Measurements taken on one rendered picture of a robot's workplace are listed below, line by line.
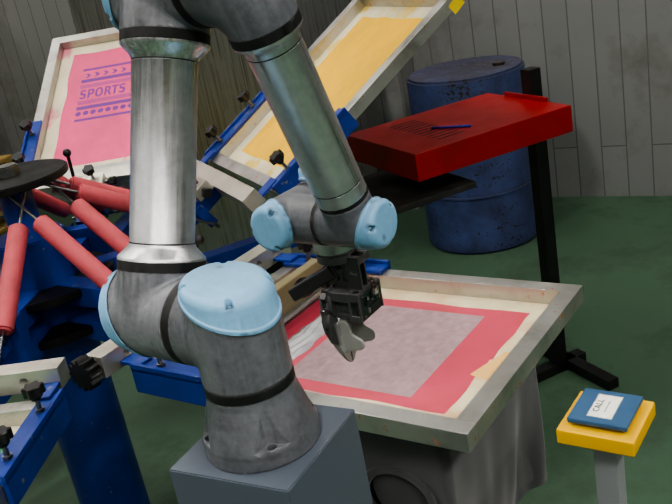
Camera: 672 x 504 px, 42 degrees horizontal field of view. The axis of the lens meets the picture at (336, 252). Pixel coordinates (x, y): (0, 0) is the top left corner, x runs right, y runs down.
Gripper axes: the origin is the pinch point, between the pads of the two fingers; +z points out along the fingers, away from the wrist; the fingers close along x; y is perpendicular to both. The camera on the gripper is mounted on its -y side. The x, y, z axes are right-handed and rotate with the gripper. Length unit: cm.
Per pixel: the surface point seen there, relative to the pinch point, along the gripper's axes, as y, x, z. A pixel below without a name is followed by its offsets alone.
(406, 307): -14.6, 44.2, 14.3
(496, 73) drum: -100, 295, 16
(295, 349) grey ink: -28.6, 19.5, 13.8
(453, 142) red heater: -39, 124, 0
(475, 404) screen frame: 20.4, 6.5, 10.6
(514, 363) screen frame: 21.5, 21.3, 10.7
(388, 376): -3.0, 15.6, 14.2
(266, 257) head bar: -59, 51, 8
